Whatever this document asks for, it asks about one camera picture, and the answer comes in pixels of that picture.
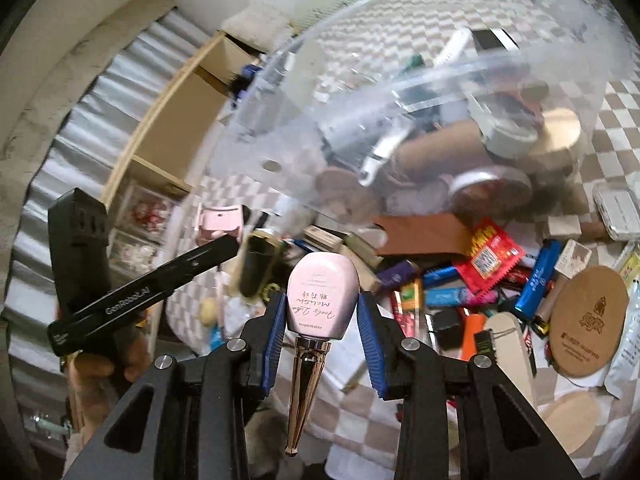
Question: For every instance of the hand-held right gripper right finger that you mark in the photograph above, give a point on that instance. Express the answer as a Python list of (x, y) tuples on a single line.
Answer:
[(375, 350)]

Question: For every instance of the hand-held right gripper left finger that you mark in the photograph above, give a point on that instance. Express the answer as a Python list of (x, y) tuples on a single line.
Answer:
[(274, 345)]

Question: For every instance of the pink bottle gold cap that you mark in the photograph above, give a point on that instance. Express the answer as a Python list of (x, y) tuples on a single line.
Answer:
[(320, 300)]

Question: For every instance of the clear plastic storage container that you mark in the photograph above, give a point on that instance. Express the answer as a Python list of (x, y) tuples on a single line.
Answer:
[(350, 60)]

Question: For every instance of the person's left hand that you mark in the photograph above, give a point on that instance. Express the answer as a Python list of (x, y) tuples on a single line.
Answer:
[(136, 357)]

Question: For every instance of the framed plush toy display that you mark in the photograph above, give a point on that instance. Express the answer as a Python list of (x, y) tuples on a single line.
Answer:
[(142, 225)]

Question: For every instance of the yellow plush ball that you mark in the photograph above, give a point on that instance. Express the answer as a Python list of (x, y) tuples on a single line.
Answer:
[(210, 310)]

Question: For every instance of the black bottle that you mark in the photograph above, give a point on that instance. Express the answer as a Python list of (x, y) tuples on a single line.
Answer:
[(257, 265)]

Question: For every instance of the orange lighter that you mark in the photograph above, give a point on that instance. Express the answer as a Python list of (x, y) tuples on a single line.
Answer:
[(472, 335)]

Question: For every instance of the wooden stamp block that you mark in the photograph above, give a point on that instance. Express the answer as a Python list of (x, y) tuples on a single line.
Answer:
[(325, 239)]

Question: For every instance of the grey-white curtain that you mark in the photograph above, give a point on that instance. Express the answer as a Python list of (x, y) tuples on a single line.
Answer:
[(75, 135)]

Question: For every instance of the brown leather sleeve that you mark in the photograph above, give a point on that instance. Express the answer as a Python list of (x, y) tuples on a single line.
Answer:
[(425, 235)]

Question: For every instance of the oval wooden board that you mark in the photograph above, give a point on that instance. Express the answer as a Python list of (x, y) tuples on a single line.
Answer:
[(510, 360)]

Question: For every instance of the red packet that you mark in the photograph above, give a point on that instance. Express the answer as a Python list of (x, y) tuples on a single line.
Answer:
[(487, 260)]

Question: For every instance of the blue lighter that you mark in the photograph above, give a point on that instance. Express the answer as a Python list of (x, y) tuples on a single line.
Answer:
[(539, 280)]

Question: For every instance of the long wooden shelf unit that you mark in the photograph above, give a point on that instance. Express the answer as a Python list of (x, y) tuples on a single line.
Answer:
[(190, 105)]

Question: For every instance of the silver metal tool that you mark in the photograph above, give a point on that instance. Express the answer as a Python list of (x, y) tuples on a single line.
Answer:
[(382, 157)]

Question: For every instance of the round metal tin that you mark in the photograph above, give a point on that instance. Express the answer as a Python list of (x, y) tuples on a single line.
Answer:
[(490, 190)]

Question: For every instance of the twine-wrapped cardboard tube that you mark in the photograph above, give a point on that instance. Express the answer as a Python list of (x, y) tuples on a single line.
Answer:
[(440, 145)]

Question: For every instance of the engraved round wooden coaster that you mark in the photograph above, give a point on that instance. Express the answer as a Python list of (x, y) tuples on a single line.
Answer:
[(590, 320)]

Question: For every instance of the small wooden block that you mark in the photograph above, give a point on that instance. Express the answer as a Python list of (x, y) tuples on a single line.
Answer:
[(562, 226)]

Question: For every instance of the white packet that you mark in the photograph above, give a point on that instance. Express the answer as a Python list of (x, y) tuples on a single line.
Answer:
[(625, 350)]

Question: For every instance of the grey tape dispenser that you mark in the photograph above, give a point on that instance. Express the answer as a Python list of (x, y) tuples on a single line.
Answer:
[(505, 130)]

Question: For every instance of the clear plastic case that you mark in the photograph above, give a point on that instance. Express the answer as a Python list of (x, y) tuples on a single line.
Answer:
[(620, 210)]

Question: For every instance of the large wooden block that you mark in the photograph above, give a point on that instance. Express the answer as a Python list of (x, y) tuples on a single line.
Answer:
[(560, 130)]

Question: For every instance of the black box white edge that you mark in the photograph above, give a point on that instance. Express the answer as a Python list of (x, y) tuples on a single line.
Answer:
[(492, 40)]

